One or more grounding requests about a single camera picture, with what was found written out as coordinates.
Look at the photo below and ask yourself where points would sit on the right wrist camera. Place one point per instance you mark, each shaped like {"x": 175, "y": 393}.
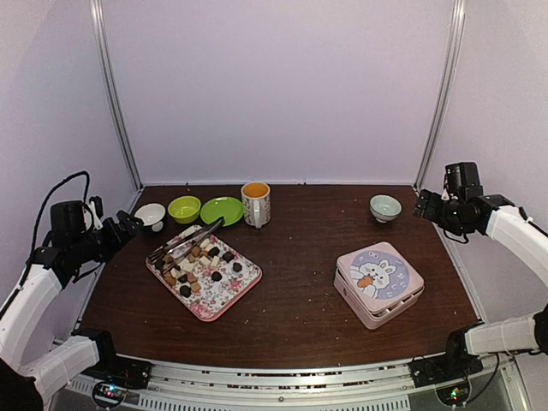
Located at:
{"x": 450, "y": 188}

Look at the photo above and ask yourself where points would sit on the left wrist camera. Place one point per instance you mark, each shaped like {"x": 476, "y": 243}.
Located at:
{"x": 94, "y": 213}

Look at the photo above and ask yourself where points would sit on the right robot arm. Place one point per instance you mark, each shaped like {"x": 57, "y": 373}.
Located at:
{"x": 461, "y": 210}

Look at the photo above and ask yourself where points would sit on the metal serving tongs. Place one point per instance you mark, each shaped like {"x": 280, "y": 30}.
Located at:
{"x": 192, "y": 239}

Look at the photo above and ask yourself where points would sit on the floral white mug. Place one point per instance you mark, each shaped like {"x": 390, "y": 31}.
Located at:
{"x": 256, "y": 200}

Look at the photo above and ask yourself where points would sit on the pale blue tea bowl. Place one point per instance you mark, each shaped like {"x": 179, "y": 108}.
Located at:
{"x": 385, "y": 208}

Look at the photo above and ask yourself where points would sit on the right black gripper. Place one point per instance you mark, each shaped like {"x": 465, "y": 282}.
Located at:
{"x": 430, "y": 211}

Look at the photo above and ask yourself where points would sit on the black white bowl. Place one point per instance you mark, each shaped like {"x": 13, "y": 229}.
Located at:
{"x": 153, "y": 217}

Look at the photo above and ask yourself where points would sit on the green bowl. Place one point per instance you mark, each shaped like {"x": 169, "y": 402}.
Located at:
{"x": 185, "y": 209}

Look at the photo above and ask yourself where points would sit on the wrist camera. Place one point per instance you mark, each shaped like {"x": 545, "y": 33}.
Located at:
{"x": 94, "y": 213}
{"x": 450, "y": 188}

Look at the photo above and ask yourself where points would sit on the floral pink tray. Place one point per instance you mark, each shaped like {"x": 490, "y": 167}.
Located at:
{"x": 208, "y": 278}

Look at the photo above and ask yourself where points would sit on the aluminium frame post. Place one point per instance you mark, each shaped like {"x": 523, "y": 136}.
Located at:
{"x": 114, "y": 102}
{"x": 452, "y": 54}

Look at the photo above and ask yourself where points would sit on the pink divided tin box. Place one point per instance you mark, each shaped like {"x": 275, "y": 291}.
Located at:
{"x": 371, "y": 320}

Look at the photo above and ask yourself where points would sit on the right aluminium frame post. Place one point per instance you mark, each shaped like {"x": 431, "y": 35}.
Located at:
{"x": 452, "y": 54}

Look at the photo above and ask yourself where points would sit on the left aluminium frame post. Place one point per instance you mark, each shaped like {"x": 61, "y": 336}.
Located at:
{"x": 114, "y": 102}

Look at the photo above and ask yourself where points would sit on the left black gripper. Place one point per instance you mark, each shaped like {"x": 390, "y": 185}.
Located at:
{"x": 118, "y": 239}

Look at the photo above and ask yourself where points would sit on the pink rabbit tin lid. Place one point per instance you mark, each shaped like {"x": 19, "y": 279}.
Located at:
{"x": 379, "y": 275}

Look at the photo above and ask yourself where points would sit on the front aluminium rail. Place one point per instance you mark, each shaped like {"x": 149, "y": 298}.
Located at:
{"x": 391, "y": 385}

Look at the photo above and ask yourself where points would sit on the green plate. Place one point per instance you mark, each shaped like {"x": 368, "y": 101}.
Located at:
{"x": 229, "y": 208}

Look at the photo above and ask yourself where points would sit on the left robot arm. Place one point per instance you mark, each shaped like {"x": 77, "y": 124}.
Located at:
{"x": 79, "y": 234}

